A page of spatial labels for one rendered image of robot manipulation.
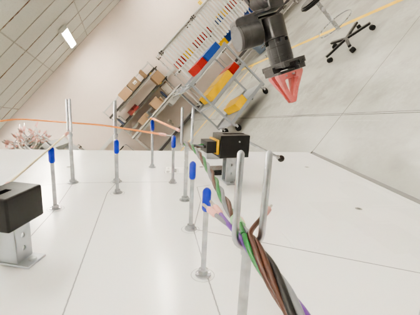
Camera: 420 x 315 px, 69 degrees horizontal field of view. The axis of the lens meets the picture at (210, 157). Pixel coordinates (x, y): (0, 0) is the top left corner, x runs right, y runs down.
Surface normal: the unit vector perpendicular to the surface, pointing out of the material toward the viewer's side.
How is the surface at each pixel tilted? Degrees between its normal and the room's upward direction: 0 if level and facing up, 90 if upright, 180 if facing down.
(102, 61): 90
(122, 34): 90
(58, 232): 49
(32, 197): 136
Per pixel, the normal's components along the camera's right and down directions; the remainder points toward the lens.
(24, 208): 0.99, 0.08
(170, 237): 0.04, -0.97
